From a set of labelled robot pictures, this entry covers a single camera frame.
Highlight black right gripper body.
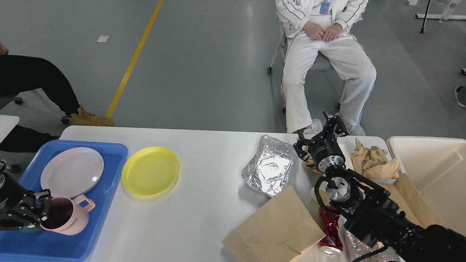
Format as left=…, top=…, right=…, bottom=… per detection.
left=308, top=140, right=345, bottom=172

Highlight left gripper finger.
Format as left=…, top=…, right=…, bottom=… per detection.
left=0, top=213, right=35, bottom=231
left=22, top=189, right=52, bottom=225

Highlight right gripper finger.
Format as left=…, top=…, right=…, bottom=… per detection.
left=293, top=129, right=314, bottom=162
left=319, top=111, right=350, bottom=143

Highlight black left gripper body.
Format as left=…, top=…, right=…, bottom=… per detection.
left=0, top=173, right=28, bottom=219

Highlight pink ribbed mug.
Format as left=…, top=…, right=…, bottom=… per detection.
left=40, top=195, right=95, bottom=235

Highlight yellow plate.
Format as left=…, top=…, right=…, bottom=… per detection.
left=122, top=146, right=180, bottom=197

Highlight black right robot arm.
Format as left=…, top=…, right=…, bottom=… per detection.
left=293, top=116, right=466, bottom=262

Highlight teal mug yellow inside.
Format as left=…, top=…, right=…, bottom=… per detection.
left=21, top=225, right=43, bottom=234

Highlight blue plastic tray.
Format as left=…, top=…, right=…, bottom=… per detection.
left=0, top=140, right=128, bottom=262

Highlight pink plate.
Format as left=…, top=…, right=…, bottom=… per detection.
left=40, top=147, right=104, bottom=198

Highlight aluminium foil tray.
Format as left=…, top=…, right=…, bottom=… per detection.
left=241, top=135, right=300, bottom=197

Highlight crumpled brown paper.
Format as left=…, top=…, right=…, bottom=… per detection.
left=351, top=139, right=400, bottom=179

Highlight white office chair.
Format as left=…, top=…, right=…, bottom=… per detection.
left=267, top=17, right=348, bottom=110

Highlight white side table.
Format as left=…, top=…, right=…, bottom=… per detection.
left=0, top=115, right=20, bottom=142

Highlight brown paper sheet right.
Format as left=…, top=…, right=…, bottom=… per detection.
left=380, top=173, right=443, bottom=229

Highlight flat brown paper bag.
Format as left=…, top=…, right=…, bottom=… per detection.
left=223, top=186, right=324, bottom=262

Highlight crushed red soda can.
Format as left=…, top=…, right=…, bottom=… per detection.
left=319, top=207, right=343, bottom=257

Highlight person in white tracksuit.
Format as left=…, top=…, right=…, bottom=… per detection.
left=275, top=0, right=377, bottom=136

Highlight cream plastic bin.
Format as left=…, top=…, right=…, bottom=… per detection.
left=387, top=136, right=466, bottom=234

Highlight person in black trousers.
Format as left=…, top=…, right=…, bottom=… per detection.
left=0, top=43, right=113, bottom=152

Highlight white stand base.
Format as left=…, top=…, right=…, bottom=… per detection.
left=415, top=0, right=466, bottom=33

